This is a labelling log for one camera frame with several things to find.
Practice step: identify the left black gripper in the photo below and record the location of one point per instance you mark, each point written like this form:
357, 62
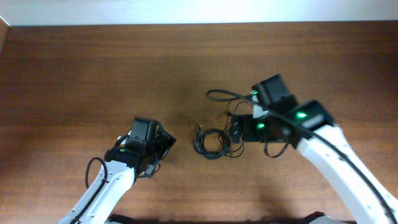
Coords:
163, 145

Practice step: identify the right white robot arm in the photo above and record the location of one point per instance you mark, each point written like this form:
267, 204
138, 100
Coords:
277, 117

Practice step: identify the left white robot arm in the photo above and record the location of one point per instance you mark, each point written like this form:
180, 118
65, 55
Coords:
134, 155

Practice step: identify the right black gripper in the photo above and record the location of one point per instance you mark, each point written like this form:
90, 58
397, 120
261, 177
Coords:
252, 134

